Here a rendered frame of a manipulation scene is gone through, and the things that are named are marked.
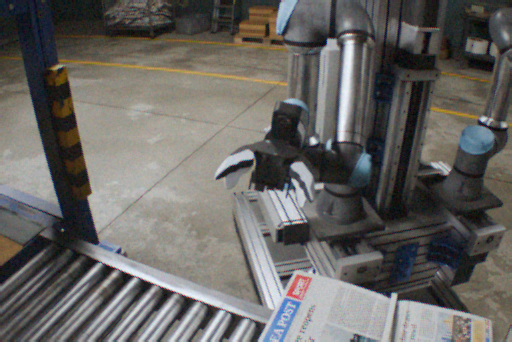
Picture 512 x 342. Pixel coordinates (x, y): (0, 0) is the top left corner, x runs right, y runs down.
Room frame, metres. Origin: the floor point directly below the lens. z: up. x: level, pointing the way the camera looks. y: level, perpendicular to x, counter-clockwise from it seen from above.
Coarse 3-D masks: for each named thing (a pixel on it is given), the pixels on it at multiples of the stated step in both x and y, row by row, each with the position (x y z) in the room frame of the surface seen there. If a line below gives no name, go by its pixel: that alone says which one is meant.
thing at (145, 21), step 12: (108, 0) 8.19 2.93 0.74; (120, 0) 8.18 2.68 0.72; (132, 0) 7.68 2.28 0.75; (144, 0) 7.75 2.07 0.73; (156, 0) 7.85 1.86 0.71; (168, 0) 8.09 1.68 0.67; (108, 12) 7.96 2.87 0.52; (120, 12) 7.93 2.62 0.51; (132, 12) 7.77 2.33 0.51; (144, 12) 7.77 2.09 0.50; (156, 12) 7.81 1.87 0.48; (168, 12) 8.14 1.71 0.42; (108, 24) 8.06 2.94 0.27; (120, 24) 8.07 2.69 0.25; (132, 24) 7.93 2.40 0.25; (144, 24) 7.68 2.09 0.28; (156, 24) 7.67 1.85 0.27; (168, 24) 8.01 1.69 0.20
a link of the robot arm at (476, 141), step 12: (468, 132) 1.15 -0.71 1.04; (480, 132) 1.15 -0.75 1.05; (492, 132) 1.15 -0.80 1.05; (468, 144) 1.12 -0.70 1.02; (480, 144) 1.09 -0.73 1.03; (492, 144) 1.10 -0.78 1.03; (456, 156) 1.16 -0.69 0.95; (468, 156) 1.11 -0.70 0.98; (480, 156) 1.09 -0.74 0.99; (492, 156) 1.13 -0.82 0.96; (468, 168) 1.10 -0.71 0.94; (480, 168) 1.09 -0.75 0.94
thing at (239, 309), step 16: (48, 240) 0.90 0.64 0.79; (64, 240) 0.89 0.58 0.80; (80, 240) 0.90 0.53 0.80; (96, 256) 0.83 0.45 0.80; (112, 256) 0.83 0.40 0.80; (128, 272) 0.77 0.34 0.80; (144, 272) 0.77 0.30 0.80; (160, 272) 0.78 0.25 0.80; (176, 288) 0.72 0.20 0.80; (192, 288) 0.72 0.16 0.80; (208, 288) 0.72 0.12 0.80; (160, 304) 0.73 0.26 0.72; (208, 304) 0.67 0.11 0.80; (224, 304) 0.67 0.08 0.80; (240, 304) 0.67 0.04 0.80; (256, 304) 0.67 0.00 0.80; (208, 320) 0.67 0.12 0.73; (256, 320) 0.62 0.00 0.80; (256, 336) 0.62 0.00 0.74
